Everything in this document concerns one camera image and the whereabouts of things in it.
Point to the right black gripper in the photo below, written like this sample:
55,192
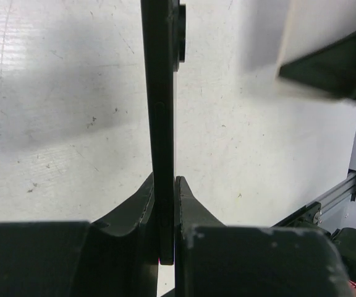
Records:
331,69

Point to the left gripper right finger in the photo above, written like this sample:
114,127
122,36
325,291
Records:
291,258

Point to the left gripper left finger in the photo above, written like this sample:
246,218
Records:
116,255

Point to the black smartphone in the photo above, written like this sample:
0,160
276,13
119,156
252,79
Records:
164,39

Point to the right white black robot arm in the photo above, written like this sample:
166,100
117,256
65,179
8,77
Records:
344,239

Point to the aluminium front rail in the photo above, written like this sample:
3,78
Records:
311,215

